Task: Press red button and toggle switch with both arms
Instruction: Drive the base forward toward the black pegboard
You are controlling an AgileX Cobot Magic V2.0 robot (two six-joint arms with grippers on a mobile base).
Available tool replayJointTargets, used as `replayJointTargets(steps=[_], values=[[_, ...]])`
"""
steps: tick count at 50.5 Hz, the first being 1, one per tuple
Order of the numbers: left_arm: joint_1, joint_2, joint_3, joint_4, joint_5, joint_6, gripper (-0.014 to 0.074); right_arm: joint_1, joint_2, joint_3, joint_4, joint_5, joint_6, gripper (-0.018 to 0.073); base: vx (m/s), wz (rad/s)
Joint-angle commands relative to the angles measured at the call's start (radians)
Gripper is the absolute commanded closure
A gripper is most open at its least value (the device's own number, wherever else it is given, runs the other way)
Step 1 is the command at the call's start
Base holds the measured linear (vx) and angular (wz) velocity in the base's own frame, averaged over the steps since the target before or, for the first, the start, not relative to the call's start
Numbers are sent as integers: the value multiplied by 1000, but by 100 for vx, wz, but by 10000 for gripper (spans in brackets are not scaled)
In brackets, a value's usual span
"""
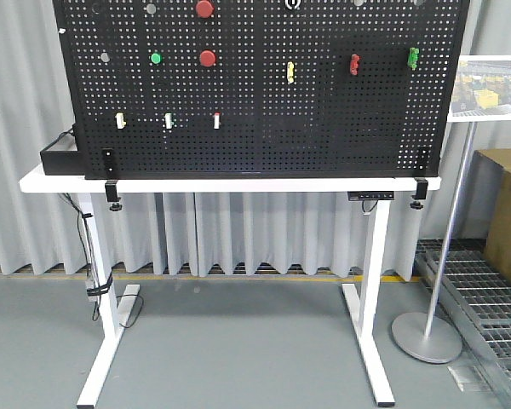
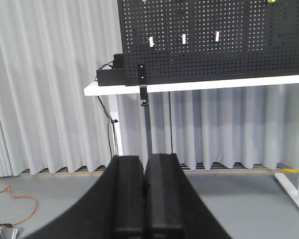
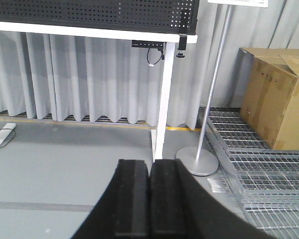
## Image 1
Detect black clamp bracket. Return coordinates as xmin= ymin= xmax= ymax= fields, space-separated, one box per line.
xmin=100 ymin=147 xmax=123 ymax=213
xmin=410 ymin=147 xmax=431 ymax=211

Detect black table control panel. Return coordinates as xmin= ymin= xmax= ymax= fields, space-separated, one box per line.
xmin=347 ymin=191 xmax=394 ymax=201

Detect metal floor grating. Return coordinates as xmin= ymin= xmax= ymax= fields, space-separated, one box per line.
xmin=439 ymin=239 xmax=511 ymax=408

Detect left black clamp bracket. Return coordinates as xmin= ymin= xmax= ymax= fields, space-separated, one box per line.
xmin=100 ymin=147 xmax=123 ymax=213

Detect green toggle switch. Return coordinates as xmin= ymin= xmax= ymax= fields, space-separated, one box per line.
xmin=407 ymin=47 xmax=420 ymax=70

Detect red toggle switch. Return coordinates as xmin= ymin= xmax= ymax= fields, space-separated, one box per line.
xmin=349 ymin=54 xmax=361 ymax=76

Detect red mushroom button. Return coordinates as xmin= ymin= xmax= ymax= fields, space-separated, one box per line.
xmin=195 ymin=0 xmax=215 ymax=19
xmin=199 ymin=49 xmax=217 ymax=67

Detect green round push button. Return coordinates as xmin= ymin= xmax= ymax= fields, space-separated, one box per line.
xmin=150 ymin=53 xmax=163 ymax=65

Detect red white rocker switch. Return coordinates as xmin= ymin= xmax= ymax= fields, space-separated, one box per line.
xmin=213 ymin=112 xmax=221 ymax=130

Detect grey round button upper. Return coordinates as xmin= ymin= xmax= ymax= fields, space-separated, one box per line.
xmin=146 ymin=3 xmax=157 ymax=14

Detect right black clamp bracket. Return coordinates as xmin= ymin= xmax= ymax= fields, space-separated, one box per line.
xmin=410 ymin=147 xmax=431 ymax=211

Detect black box behind pegboard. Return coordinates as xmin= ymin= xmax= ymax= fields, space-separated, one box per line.
xmin=40 ymin=122 xmax=86 ymax=176

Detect printed photo sign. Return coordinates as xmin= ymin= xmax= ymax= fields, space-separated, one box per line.
xmin=448 ymin=55 xmax=511 ymax=123

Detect black rotary selector switch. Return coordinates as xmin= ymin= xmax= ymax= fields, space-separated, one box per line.
xmin=284 ymin=0 xmax=301 ymax=10

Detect black perforated pegboard panel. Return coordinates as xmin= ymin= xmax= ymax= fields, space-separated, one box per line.
xmin=54 ymin=1 xmax=469 ymax=179

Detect black round button top-left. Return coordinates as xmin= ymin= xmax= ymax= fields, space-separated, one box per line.
xmin=91 ymin=2 xmax=101 ymax=14

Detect white height adjustable table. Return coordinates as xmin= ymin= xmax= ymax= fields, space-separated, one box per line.
xmin=19 ymin=165 xmax=441 ymax=408

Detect black power cable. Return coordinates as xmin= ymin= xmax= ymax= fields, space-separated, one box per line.
xmin=60 ymin=192 xmax=145 ymax=329

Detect brown cardboard box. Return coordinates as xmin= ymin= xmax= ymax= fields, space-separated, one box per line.
xmin=478 ymin=148 xmax=511 ymax=281

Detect silver sign stand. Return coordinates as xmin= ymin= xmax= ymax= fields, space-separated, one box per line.
xmin=391 ymin=122 xmax=477 ymax=365

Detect green white rocker switch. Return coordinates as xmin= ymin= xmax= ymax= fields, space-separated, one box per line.
xmin=164 ymin=112 xmax=174 ymax=130

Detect yellow toggle switch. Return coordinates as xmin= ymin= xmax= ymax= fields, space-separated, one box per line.
xmin=286 ymin=61 xmax=295 ymax=84

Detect yellow white rocker switch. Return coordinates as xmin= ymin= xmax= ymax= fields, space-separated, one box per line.
xmin=115 ymin=112 xmax=126 ymax=130

